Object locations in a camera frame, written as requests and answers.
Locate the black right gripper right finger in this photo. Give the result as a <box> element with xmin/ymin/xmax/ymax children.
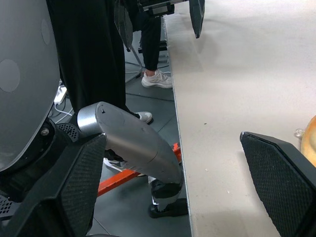
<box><xmin>239</xmin><ymin>131</ymin><xmax>316</xmax><ymax>237</ymax></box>

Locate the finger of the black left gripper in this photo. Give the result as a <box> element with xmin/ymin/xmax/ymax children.
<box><xmin>114</xmin><ymin>0</ymin><xmax>134</xmax><ymax>52</ymax></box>
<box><xmin>189</xmin><ymin>0</ymin><xmax>206</xmax><ymax>39</ymax></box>

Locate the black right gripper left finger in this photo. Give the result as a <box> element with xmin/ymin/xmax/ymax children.
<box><xmin>0</xmin><ymin>134</ymin><xmax>107</xmax><ymax>237</ymax></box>

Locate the person with white sneaker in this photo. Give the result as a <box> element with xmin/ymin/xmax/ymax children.
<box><xmin>134</xmin><ymin>9</ymin><xmax>173</xmax><ymax>89</ymax></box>

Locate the grey metal chair leg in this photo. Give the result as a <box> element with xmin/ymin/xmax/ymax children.
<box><xmin>124</xmin><ymin>45</ymin><xmax>144</xmax><ymax>83</ymax></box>

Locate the person in black trousers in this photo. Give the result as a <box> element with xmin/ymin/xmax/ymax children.
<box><xmin>46</xmin><ymin>0</ymin><xmax>154</xmax><ymax>177</ymax></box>

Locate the yellow round object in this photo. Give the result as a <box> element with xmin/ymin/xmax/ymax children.
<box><xmin>299</xmin><ymin>116</ymin><xmax>316</xmax><ymax>161</ymax></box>

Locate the orange metal bar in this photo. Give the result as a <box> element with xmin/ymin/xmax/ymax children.
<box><xmin>97</xmin><ymin>142</ymin><xmax>183</xmax><ymax>197</ymax></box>

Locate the black robot waist joint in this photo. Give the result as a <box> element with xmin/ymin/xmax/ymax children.
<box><xmin>0</xmin><ymin>118</ymin><xmax>107</xmax><ymax>220</ymax></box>

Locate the silver robot leg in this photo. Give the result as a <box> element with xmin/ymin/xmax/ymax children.
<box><xmin>77</xmin><ymin>101</ymin><xmax>190</xmax><ymax>219</ymax></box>

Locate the white power strip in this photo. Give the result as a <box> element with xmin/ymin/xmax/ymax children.
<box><xmin>53</xmin><ymin>85</ymin><xmax>68</xmax><ymax>105</ymax></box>

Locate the silver robot torso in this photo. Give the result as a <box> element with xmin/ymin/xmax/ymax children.
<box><xmin>0</xmin><ymin>0</ymin><xmax>61</xmax><ymax>171</ymax></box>

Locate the white cable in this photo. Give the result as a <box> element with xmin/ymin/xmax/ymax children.
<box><xmin>48</xmin><ymin>103</ymin><xmax>75</xmax><ymax>117</ymax></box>

